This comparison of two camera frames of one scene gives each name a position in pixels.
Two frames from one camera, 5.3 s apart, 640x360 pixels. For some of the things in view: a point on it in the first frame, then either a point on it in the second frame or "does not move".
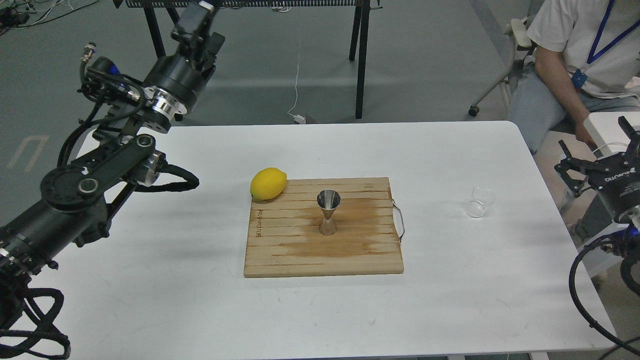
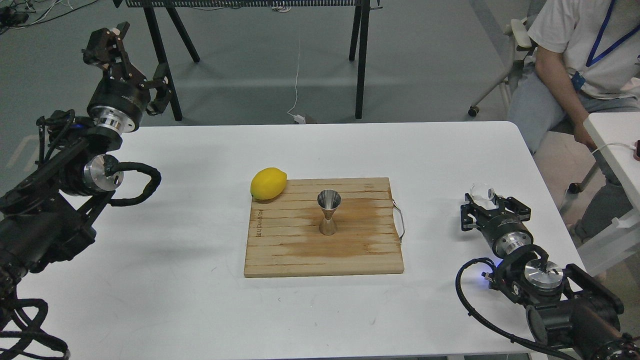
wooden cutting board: [284, 239] does not move
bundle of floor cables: [21, 14] does not move
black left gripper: [175, 82] to [119, 101]
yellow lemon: [268, 183] does not move
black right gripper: [617, 177] to [504, 231]
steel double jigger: [328, 200] does not move
